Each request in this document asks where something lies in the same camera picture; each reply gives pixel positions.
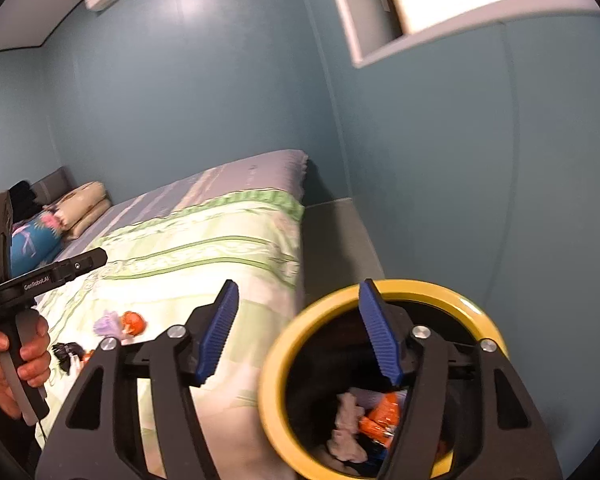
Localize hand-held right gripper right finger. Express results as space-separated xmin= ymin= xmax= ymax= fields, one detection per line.
xmin=358 ymin=280 xmax=564 ymax=480

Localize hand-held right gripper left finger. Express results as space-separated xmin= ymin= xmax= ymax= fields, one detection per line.
xmin=35 ymin=280 xmax=240 ymax=480

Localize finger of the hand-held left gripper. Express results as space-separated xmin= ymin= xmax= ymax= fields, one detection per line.
xmin=54 ymin=247 xmax=109 ymax=282

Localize yellow-rimmed dark waste bin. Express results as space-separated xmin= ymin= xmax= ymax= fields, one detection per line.
xmin=258 ymin=280 xmax=511 ymax=480

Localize orange snack wrapper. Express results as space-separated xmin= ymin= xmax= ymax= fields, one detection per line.
xmin=120 ymin=311 xmax=149 ymax=339
xmin=359 ymin=392 xmax=402 ymax=445

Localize black plastic bag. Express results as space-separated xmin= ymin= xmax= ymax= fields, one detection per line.
xmin=52 ymin=342 xmax=90 ymax=374

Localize pale tissue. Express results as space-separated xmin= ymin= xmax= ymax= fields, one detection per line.
xmin=327 ymin=392 xmax=369 ymax=464

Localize person's left hand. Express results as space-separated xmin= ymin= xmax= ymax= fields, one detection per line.
xmin=0 ymin=312 xmax=52 ymax=422

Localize blue floral quilt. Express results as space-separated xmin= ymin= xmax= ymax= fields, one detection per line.
xmin=10 ymin=210 xmax=67 ymax=277

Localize black folded clothes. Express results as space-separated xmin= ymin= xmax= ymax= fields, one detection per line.
xmin=7 ymin=180 xmax=44 ymax=217

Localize beige stacked pillows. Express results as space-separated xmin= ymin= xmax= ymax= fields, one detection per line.
xmin=55 ymin=181 xmax=112 ymax=239

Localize green patterned blanket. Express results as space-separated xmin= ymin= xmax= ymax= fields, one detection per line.
xmin=32 ymin=191 xmax=306 ymax=480

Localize grey padded headboard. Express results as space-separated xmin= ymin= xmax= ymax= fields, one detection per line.
xmin=30 ymin=166 xmax=76 ymax=207

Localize grey striped bedsheet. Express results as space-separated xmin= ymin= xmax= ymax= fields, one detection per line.
xmin=55 ymin=149 xmax=310 ymax=262

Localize grey bed frame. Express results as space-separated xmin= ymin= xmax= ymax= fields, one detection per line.
xmin=300 ymin=198 xmax=387 ymax=307

